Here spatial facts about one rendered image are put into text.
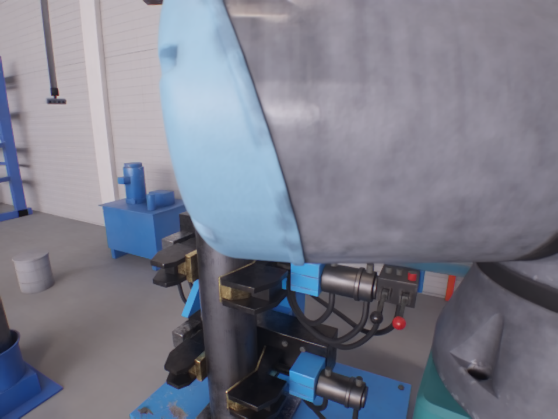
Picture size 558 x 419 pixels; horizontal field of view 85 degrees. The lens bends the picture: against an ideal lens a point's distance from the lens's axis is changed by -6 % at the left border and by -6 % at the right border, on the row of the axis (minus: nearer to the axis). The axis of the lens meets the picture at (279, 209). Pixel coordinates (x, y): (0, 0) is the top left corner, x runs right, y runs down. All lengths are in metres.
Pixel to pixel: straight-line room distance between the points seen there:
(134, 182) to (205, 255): 2.75
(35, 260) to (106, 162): 1.87
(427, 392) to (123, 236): 3.71
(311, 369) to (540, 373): 1.21
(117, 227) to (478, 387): 3.79
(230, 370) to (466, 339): 1.18
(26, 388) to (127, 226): 1.91
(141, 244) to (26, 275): 1.05
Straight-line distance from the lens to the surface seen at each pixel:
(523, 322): 0.24
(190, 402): 1.93
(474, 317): 0.27
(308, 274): 1.13
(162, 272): 1.35
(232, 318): 1.24
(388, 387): 2.03
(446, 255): 0.17
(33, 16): 6.47
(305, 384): 1.40
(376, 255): 0.16
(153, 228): 3.46
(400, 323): 0.94
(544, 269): 0.23
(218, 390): 1.47
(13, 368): 2.32
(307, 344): 1.46
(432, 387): 0.29
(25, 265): 3.63
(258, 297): 1.11
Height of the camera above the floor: 1.48
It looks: 15 degrees down
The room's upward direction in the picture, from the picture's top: straight up
